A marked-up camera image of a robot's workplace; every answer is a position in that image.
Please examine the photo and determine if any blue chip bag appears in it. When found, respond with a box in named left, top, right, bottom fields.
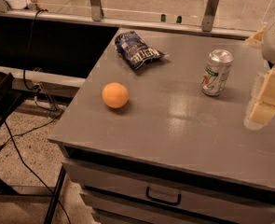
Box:
left=115, top=31, right=165, bottom=71

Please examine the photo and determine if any white green soda can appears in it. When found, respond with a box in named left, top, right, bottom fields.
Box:
left=201, top=49, right=234, bottom=96

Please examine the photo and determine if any black drawer handle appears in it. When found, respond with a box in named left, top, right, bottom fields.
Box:
left=145, top=187, right=182, bottom=206

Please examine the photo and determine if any black floor cable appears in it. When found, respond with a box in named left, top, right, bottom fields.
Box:
left=0, top=109, right=72, bottom=224

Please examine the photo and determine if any grey drawer cabinet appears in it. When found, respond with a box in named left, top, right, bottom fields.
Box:
left=50, top=31, right=275, bottom=224

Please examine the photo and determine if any orange fruit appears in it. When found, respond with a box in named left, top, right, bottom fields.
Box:
left=102, top=82, right=129, bottom=108

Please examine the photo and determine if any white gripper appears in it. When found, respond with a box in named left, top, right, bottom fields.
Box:
left=243, top=14, right=275, bottom=131

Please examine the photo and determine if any black hanging cable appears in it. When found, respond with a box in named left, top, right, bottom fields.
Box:
left=21, top=8, right=47, bottom=92

